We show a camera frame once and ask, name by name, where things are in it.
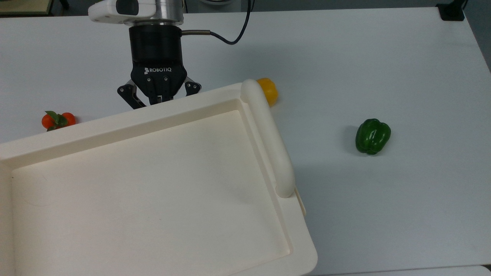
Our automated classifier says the green toy bell pepper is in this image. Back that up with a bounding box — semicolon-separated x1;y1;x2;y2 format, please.
355;118;392;156

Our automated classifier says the red toy tomatoes bunch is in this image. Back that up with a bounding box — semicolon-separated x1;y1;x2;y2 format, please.
41;110;77;132

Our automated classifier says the black table clamp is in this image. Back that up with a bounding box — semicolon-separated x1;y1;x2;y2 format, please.
436;0;468;22

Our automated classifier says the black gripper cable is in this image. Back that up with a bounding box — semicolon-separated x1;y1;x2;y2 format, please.
180;0;255;46

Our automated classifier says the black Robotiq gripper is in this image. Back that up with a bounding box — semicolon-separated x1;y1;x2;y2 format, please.
117;25;202;111

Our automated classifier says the cream plastic tray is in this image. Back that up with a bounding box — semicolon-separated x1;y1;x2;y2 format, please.
0;78;318;276

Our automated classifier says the wood framed board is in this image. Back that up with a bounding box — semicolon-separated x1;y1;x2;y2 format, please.
0;0;54;16

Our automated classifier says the yellow toy bell pepper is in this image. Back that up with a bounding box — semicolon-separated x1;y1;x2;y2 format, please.
256;77;280;107

